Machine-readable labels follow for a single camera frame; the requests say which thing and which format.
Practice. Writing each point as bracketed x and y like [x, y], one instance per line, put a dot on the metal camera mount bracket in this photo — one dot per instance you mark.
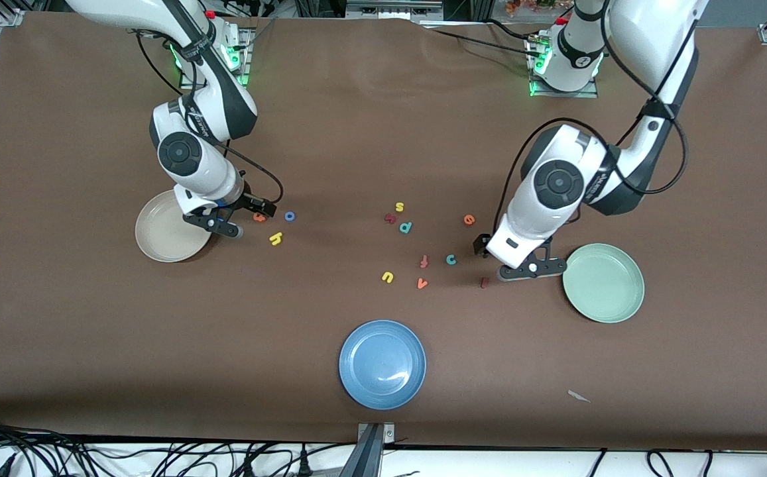
[371, 457]

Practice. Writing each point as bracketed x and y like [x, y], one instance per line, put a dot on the brown table cover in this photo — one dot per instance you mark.
[356, 132]

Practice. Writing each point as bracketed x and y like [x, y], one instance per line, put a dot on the grey metal box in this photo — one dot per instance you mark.
[393, 9]

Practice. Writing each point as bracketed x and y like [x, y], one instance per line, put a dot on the yellow letter h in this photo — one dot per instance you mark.
[276, 238]

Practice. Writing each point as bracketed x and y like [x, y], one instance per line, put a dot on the blue plate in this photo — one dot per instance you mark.
[382, 364]

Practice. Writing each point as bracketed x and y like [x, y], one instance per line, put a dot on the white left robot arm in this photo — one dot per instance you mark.
[559, 182]

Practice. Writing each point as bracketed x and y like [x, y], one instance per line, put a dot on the orange flower decoration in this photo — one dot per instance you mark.
[529, 5]

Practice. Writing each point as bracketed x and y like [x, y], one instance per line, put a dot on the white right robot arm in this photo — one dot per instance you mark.
[181, 156]

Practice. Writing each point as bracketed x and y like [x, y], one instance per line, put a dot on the teal letter p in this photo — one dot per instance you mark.
[406, 227]

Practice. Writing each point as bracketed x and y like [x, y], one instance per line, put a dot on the beige brown plate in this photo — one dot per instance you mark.
[164, 235]

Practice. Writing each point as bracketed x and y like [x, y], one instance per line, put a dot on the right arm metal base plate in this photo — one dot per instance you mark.
[247, 59]

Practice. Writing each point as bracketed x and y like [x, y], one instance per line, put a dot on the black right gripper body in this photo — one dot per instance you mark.
[248, 199]

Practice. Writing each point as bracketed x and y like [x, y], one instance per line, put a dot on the pale green plate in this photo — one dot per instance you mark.
[603, 283]

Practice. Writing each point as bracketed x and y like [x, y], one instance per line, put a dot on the white paper scrap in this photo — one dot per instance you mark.
[579, 396]

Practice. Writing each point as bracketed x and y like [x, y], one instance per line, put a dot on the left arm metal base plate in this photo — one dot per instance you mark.
[562, 94]

